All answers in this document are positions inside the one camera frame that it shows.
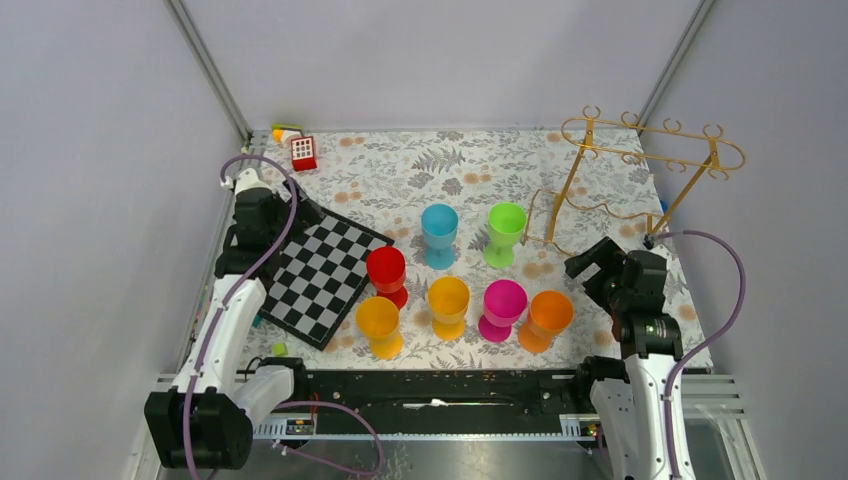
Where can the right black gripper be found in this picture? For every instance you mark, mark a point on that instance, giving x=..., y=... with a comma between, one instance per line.
x=607, y=255

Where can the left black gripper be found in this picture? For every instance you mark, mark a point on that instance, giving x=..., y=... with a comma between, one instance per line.
x=305, y=214

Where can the green plastic wine glass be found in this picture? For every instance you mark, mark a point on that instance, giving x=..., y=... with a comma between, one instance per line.
x=506, y=224

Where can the gold wire glass rack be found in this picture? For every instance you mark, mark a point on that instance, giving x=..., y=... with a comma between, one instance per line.
x=723, y=157

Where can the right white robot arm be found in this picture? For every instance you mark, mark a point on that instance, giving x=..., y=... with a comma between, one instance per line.
x=636, y=395

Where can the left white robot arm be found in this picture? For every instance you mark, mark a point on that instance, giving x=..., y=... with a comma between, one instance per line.
x=205, y=420

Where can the orange plastic wine glass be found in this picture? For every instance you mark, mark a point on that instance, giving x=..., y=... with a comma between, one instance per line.
x=549, y=314

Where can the red plastic wine glass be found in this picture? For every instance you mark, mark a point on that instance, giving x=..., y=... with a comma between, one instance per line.
x=386, y=268

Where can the magenta plastic wine glass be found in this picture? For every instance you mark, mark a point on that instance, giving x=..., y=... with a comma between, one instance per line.
x=504, y=302

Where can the yellow plastic wine glass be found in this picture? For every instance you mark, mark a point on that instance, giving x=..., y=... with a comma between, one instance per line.
x=378, y=319

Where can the blue plastic wine glass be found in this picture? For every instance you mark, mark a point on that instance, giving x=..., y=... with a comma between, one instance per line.
x=439, y=224

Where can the amber plastic wine glass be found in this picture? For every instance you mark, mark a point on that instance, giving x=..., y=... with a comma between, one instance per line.
x=448, y=299

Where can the red toy block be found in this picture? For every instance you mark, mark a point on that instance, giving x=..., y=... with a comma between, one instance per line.
x=303, y=153

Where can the black white checkerboard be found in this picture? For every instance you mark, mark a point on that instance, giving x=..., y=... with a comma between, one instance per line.
x=323, y=273

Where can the small colourful toy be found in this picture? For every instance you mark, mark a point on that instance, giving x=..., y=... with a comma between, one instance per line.
x=286, y=132

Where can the floral table mat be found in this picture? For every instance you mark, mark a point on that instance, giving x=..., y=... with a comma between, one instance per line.
x=385, y=180

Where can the small green block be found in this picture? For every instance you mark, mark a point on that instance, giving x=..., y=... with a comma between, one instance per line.
x=279, y=349

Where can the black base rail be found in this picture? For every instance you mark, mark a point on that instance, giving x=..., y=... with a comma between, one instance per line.
x=442, y=402

